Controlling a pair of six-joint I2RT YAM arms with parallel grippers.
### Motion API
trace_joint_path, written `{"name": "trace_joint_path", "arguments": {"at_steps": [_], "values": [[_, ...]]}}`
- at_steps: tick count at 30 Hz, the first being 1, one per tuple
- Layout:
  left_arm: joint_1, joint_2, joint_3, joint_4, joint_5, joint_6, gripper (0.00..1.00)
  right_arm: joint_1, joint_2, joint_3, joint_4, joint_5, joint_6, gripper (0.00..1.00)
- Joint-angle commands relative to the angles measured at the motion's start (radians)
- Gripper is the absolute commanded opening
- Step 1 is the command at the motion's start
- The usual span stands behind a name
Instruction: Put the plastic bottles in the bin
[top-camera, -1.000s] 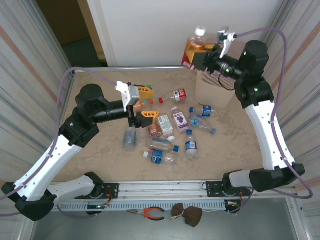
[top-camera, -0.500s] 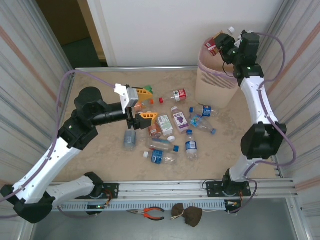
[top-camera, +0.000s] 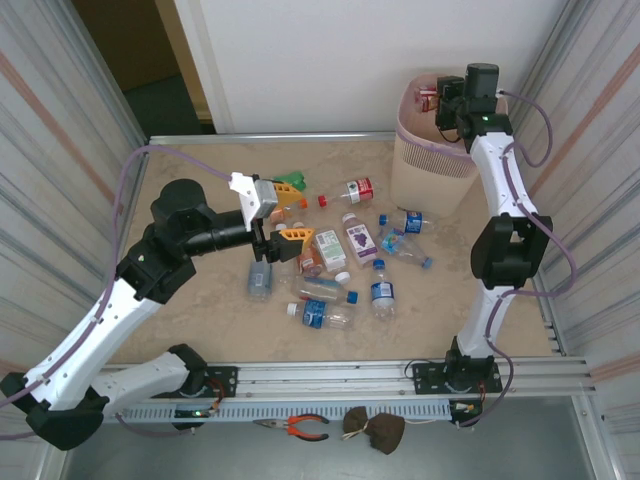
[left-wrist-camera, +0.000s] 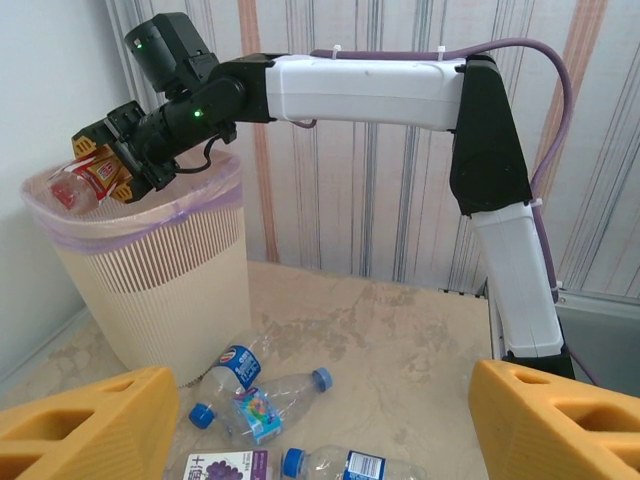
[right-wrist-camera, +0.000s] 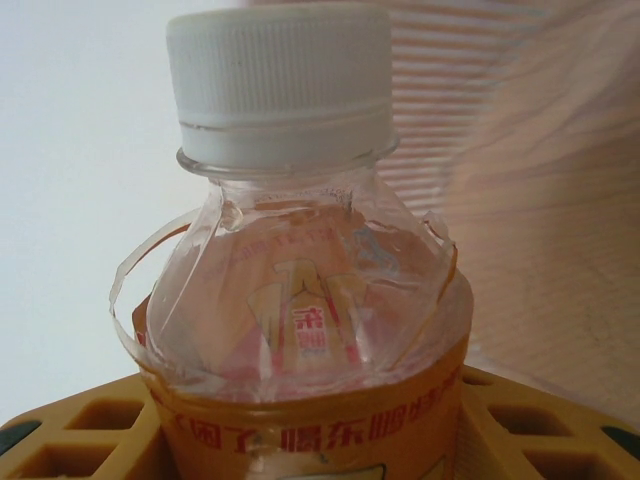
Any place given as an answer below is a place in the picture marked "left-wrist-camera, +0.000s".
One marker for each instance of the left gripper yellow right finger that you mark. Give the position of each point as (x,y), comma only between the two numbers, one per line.
(510,425)

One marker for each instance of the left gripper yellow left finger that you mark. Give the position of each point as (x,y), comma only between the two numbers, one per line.
(120,415)

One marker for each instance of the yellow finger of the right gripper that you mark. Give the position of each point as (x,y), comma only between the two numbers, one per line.
(124,192)
(87,143)

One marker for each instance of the clear bottle red yellow label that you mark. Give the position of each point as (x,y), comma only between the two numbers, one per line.
(80,187)

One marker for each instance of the grape juice bottle purple label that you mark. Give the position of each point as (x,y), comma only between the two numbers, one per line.
(220,467)

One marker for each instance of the clear bottle round logo blue label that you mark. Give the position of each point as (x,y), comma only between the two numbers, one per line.
(240,362)

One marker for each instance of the clear bottle blue label blue cap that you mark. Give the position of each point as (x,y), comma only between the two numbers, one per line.
(365,467)

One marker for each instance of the clear bottle colourful label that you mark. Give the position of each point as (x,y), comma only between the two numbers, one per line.
(290,395)

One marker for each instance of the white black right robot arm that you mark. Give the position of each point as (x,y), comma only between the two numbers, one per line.
(360,90)

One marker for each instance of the beige ribbed waste bin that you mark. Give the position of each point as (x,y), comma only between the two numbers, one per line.
(170,300)

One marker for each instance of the pink waste basket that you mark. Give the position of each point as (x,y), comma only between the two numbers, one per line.
(220,192)

